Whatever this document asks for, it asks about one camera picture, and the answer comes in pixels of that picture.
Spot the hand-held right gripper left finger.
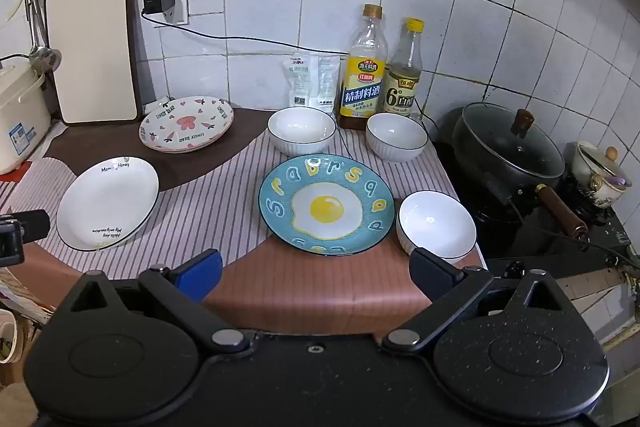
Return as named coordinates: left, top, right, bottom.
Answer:
left=65, top=249, right=252, bottom=356

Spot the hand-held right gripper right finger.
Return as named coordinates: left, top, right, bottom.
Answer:
left=382, top=247, right=572, bottom=354

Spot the white ribbed bowl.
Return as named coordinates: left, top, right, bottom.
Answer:
left=366, top=112, right=429, bottom=164
left=396, top=190, right=478, bottom=264
left=267, top=107, right=337, bottom=157

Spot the white plate with black rim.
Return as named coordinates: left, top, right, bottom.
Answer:
left=55, top=155, right=160, bottom=252

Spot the pink bear print plate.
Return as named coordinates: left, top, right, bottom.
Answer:
left=139, top=96, right=235, bottom=148
left=144, top=127, right=235, bottom=154

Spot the blue fried egg plate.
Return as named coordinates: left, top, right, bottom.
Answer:
left=258, top=154, right=395, bottom=256

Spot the striped brown tablecloth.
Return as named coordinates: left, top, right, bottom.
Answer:
left=0, top=106, right=489, bottom=325

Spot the black stove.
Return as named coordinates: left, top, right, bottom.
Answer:
left=431, top=139, right=640, bottom=260

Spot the white rice cooker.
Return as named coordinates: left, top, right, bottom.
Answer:
left=0, top=54, right=52, bottom=176

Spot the beige round container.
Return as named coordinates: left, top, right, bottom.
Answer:
left=0, top=307, right=32, bottom=366

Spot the metal ladle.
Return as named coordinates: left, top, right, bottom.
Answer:
left=24, top=0, right=63, bottom=75

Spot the ceramic pot with lid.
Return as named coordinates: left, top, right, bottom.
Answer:
left=570, top=140, right=634, bottom=210

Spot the white cutting board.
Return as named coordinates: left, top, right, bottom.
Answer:
left=44, top=0, right=141, bottom=126

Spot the vinegar bottle yellow cap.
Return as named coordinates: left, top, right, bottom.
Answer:
left=382, top=18, right=426, bottom=116

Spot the cooking wine bottle yellow label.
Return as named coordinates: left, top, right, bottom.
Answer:
left=337, top=4, right=388, bottom=130

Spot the black power adapter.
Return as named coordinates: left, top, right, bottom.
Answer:
left=142, top=0, right=177, bottom=18

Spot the black wok wooden handle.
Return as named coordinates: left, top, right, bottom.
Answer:
left=452, top=132, right=589, bottom=238

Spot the black power cable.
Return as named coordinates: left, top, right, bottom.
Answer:
left=141, top=9, right=351, bottom=58

